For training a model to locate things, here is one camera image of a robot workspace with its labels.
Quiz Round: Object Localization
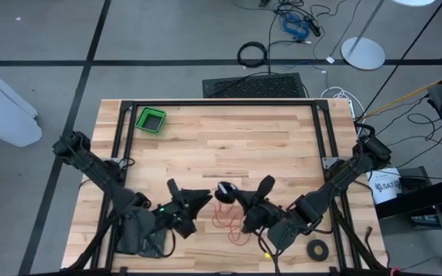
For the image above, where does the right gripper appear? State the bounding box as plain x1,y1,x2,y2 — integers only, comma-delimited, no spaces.
232,175,285,234

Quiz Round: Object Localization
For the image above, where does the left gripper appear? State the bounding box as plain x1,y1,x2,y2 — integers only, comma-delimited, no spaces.
167,178,214,238

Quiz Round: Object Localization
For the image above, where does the black wire spool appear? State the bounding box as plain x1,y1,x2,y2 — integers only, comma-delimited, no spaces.
214,181,240,205

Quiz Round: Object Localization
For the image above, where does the red wire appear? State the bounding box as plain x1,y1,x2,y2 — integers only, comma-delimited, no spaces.
210,199,253,247

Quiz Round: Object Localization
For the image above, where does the open black bit set case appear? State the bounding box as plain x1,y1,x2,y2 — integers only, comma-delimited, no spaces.
115,220,168,259

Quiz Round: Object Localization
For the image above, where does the black tape roll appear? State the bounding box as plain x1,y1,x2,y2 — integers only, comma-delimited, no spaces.
306,238,330,263

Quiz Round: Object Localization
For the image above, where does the green square plastic bin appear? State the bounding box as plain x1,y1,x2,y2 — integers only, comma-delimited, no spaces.
134,107,167,135

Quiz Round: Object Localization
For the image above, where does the black floor mat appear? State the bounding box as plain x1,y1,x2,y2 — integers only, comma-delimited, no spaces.
202,72,308,99

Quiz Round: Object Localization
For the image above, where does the black side table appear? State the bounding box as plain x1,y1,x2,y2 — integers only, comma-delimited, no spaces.
374,82,442,265

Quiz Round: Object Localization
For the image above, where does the black power brick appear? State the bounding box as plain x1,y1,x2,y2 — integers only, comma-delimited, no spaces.
308,18,322,38

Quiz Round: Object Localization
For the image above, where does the floor lamp with round base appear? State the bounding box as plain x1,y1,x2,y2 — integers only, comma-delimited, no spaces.
340,0,437,71

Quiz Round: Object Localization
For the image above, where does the white trash bin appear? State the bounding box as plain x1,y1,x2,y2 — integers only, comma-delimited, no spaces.
0,53,43,148

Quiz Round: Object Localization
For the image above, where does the slanted black pole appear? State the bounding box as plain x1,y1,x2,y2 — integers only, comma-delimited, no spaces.
358,0,442,120

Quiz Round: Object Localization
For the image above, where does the black cable with yellow tag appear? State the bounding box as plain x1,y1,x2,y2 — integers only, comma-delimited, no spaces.
257,229,283,269

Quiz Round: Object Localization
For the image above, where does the black aluminium table frame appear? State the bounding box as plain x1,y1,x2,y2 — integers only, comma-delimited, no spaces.
61,98,389,276

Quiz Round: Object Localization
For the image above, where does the white cable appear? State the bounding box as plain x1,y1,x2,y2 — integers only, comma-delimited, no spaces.
319,86,361,120

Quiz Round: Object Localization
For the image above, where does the coiled black cable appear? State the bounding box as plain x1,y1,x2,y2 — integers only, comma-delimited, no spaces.
237,41,269,69

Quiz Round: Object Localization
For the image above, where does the blue cable bundle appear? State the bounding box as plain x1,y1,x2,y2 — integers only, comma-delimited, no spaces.
281,13,312,40

